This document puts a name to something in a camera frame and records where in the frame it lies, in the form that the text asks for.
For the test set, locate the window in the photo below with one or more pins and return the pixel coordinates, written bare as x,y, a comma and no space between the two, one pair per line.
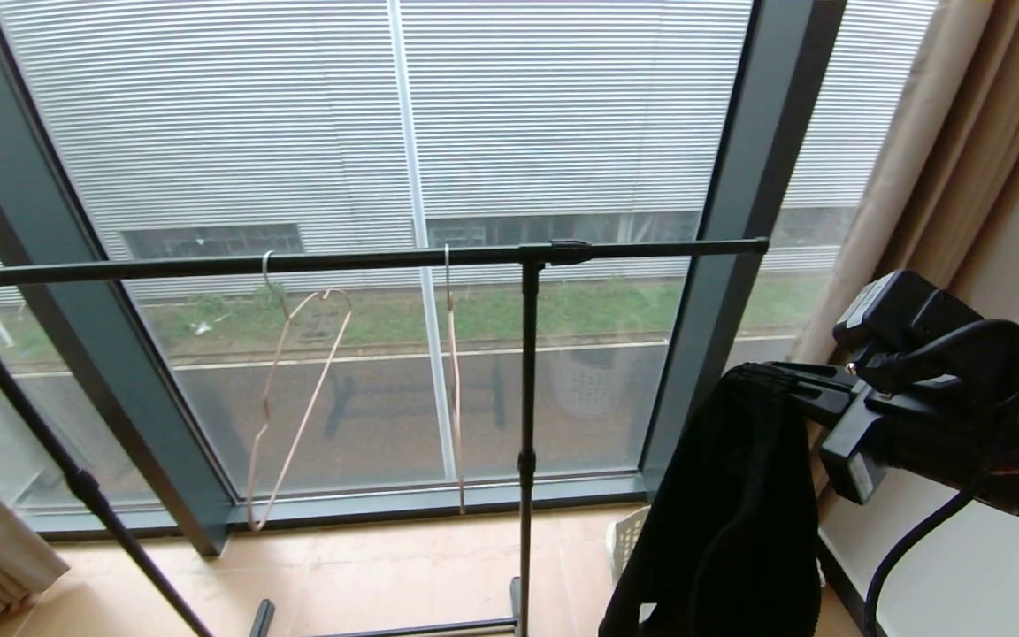
766,133

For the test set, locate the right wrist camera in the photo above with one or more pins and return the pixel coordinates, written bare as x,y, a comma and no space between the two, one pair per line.
899,310

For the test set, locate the black clothes rack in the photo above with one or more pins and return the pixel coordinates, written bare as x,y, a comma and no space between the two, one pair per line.
341,261

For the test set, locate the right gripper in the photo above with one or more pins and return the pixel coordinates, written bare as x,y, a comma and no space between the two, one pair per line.
934,451

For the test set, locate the pink clothes hanger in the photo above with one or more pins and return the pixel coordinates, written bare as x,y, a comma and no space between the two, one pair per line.
253,513
455,398

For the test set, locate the white laundry basket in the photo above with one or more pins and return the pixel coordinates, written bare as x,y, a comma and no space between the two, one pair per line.
624,540

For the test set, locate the black shorts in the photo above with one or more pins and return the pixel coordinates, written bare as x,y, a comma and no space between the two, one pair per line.
722,513

